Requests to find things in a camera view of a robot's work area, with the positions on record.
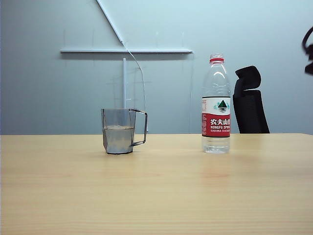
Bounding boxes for transparent grey plastic mug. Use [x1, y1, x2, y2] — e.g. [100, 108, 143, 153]
[101, 108, 149, 155]

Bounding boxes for diagonal white cable duct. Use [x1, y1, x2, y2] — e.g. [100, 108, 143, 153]
[95, 0, 126, 45]

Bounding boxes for long horizontal white cable duct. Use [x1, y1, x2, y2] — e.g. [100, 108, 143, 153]
[60, 47, 194, 55]

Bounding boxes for clear red-label mineral water bottle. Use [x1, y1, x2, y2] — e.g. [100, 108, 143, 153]
[201, 53, 232, 154]

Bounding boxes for black office chair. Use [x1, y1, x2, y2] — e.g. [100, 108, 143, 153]
[229, 65, 271, 134]

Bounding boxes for thin white wire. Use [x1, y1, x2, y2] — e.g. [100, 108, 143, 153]
[123, 41, 150, 134]

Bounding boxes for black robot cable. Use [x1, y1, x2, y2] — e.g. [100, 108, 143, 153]
[301, 24, 313, 54]

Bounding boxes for short vertical white cable duct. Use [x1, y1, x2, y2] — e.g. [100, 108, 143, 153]
[122, 57, 128, 110]

